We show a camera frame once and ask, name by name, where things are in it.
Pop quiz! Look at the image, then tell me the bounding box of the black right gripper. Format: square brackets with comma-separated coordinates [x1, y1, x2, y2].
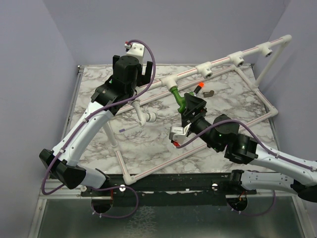
[180, 92, 221, 152]

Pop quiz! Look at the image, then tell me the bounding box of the green water faucet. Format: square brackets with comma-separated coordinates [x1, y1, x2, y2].
[169, 86, 187, 114]

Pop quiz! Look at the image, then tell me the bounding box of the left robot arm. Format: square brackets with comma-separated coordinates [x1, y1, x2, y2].
[39, 55, 156, 196]

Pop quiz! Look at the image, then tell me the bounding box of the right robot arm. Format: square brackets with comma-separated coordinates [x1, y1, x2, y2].
[181, 93, 317, 202]

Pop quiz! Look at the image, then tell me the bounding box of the grey brown small fitting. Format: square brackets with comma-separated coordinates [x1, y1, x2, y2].
[203, 90, 214, 98]

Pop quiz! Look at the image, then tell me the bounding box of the black orange marker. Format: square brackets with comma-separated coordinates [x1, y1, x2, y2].
[193, 82, 204, 94]

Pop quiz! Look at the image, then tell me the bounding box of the white installed faucet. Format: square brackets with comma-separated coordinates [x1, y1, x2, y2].
[131, 100, 157, 127]

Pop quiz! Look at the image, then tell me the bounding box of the purple capped white pen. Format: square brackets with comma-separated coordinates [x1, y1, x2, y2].
[119, 124, 138, 133]

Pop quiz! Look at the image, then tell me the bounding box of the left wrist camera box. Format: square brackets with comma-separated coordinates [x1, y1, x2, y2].
[124, 42, 145, 63]

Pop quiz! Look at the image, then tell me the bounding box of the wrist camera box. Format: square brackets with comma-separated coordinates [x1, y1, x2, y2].
[124, 42, 145, 63]
[169, 123, 191, 148]

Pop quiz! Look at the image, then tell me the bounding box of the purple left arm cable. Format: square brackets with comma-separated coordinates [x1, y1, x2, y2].
[41, 39, 156, 196]

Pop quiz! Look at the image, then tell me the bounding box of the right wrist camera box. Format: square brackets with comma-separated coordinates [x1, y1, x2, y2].
[169, 123, 191, 148]

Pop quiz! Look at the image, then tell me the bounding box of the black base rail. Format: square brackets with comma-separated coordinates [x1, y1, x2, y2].
[78, 170, 257, 207]

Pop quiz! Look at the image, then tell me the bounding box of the white PVC pipe frame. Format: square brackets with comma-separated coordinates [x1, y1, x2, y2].
[103, 35, 292, 185]

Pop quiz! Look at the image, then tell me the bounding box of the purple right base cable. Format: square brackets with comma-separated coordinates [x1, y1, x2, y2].
[225, 190, 277, 217]

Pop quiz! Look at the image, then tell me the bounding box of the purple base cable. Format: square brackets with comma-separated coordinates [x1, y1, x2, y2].
[225, 190, 277, 217]
[84, 184, 140, 220]

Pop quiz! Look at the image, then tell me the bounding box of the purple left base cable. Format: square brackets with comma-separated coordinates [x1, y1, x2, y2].
[84, 184, 140, 220]

